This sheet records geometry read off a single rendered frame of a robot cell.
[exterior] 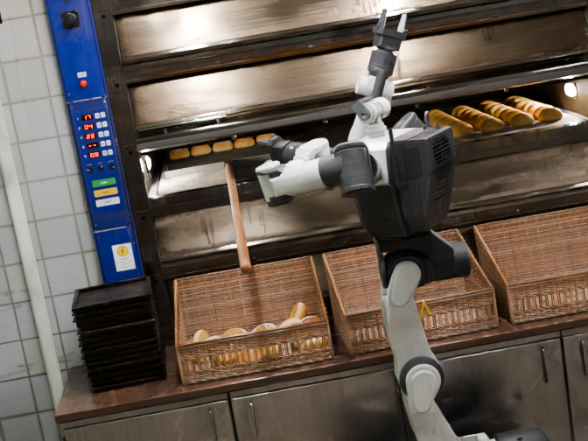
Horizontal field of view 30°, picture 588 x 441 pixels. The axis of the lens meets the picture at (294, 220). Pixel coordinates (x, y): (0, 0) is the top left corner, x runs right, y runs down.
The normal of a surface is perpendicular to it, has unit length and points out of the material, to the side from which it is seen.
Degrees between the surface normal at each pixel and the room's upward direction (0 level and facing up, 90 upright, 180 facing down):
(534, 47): 70
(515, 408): 90
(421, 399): 90
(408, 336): 90
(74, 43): 90
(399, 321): 114
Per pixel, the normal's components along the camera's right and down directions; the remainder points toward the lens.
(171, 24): 0.00, -0.17
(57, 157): 0.08, 0.20
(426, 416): 0.07, 0.60
